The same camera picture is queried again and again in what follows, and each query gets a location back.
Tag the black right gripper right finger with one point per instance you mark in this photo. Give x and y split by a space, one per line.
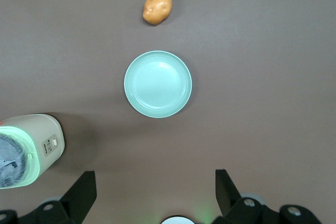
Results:
231 203

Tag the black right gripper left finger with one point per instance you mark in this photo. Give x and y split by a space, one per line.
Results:
76 195

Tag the beige rice cooker green rim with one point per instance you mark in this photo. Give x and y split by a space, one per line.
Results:
39 129

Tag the crumpled grey plastic liner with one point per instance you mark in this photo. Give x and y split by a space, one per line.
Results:
10 161

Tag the brown table mat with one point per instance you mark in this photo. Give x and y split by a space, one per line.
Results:
249 77

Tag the mint green round plate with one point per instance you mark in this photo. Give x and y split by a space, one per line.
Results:
158 83

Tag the brown toy potato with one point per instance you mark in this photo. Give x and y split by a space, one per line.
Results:
157 7

